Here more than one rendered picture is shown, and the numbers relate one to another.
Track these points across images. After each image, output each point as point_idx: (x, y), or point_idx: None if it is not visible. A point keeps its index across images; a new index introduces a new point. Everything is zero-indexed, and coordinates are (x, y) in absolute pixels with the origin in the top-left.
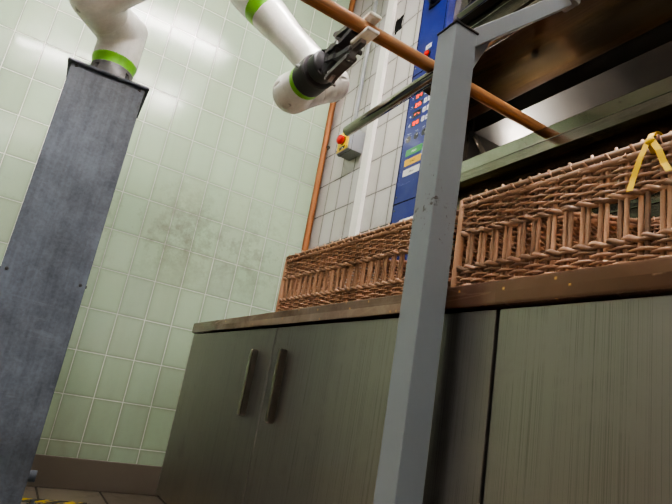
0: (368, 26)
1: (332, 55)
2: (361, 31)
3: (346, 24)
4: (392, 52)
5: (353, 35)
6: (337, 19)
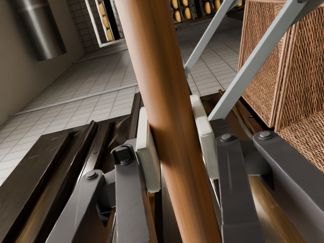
0: (191, 96)
1: (237, 230)
2: (193, 106)
3: (181, 58)
4: (215, 225)
5: (146, 195)
6: (173, 20)
